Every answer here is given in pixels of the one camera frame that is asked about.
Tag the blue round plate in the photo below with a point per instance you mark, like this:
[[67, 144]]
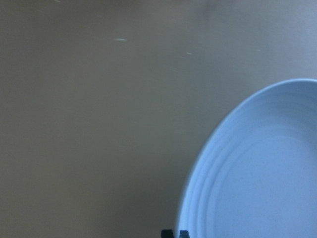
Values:
[[256, 176]]

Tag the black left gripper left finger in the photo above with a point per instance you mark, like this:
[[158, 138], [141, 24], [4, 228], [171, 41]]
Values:
[[167, 233]]

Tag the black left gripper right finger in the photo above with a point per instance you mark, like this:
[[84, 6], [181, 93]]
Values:
[[184, 234]]

